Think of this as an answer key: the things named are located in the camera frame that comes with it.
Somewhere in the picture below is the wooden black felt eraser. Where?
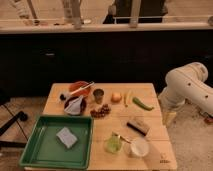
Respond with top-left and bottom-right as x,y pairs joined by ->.
127,118 -> 150,136

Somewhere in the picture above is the green plastic tray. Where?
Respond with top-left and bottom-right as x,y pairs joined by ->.
19,115 -> 93,170

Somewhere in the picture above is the bunch of red grapes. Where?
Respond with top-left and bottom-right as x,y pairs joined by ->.
90,104 -> 111,118

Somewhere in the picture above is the grey blue sponge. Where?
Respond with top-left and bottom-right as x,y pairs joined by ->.
56,127 -> 77,148

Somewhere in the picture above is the small metal cup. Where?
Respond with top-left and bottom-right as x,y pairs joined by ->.
93,89 -> 104,104

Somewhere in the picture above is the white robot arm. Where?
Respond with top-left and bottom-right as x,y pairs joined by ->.
158,62 -> 213,126

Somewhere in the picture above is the person in dark clothes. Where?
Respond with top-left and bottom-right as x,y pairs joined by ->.
103,0 -> 168,24

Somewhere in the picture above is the yellow banana toy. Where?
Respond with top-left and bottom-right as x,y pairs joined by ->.
124,92 -> 129,107

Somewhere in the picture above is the yellow onion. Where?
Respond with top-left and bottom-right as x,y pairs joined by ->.
111,92 -> 122,103

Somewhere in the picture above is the orange bowl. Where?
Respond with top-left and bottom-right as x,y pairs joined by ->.
68,80 -> 92,98

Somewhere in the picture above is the metal spoon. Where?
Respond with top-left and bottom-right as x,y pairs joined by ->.
112,132 -> 131,143

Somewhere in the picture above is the dark red plate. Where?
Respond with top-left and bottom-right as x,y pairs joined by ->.
64,96 -> 87,115

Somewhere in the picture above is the black tripod stand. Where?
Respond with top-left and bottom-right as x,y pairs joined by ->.
0,89 -> 29,149

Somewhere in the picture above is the grey folded cloth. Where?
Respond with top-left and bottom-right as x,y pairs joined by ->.
64,96 -> 83,115

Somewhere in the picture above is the translucent green cup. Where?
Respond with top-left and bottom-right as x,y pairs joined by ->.
105,135 -> 122,154

